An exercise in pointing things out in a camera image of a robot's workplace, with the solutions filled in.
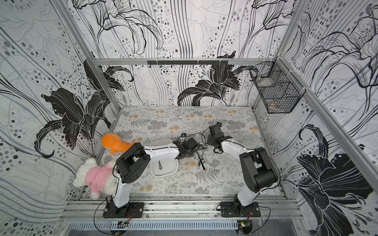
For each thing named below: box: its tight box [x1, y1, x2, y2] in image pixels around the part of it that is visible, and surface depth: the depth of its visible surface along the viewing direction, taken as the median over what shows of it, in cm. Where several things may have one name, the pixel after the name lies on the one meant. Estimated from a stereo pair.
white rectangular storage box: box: [143, 138, 181, 178], surface depth 65 cm
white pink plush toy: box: [72, 157, 119, 200], surface depth 77 cm
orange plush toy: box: [101, 133, 135, 155], surface depth 93 cm
